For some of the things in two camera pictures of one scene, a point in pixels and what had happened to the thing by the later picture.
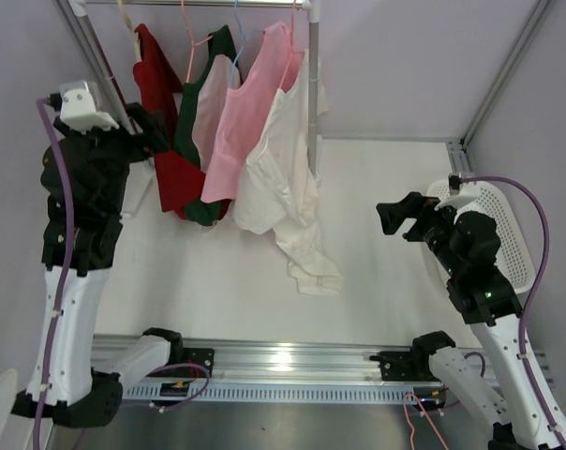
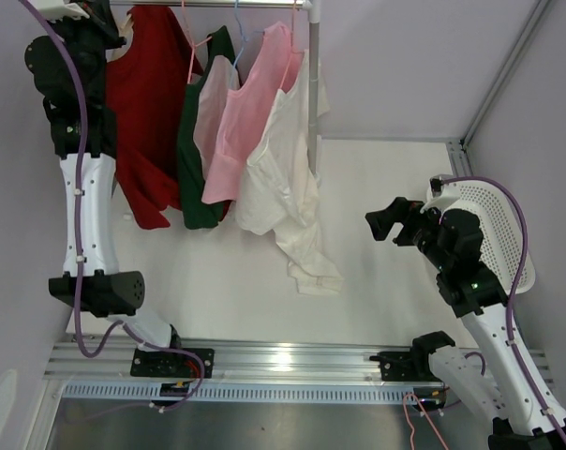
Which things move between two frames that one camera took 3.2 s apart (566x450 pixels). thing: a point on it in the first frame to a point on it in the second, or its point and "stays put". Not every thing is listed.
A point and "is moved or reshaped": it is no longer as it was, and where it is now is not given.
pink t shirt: x=248 y=107 stays put
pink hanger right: x=293 y=20 stays put
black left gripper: x=151 y=123 to x=101 y=22
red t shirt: x=180 y=182 is moved or reshaped
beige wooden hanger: x=138 y=45 to x=126 y=31
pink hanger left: x=193 y=44 stays put
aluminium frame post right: x=507 y=74 stays put
